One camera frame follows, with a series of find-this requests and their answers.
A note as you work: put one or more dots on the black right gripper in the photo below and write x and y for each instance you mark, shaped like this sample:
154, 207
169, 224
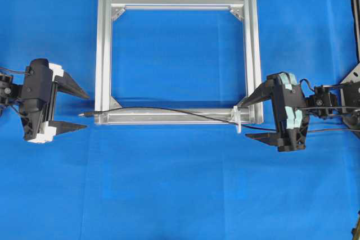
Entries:
287, 100

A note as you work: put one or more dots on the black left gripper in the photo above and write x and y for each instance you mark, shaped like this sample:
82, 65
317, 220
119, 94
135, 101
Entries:
36, 96

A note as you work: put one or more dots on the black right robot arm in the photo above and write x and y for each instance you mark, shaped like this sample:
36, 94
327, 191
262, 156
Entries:
328, 101

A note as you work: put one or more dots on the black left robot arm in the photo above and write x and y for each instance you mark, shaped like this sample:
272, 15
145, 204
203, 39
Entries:
10, 92

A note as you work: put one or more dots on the square aluminium extrusion frame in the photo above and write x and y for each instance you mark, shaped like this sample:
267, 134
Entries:
110, 110

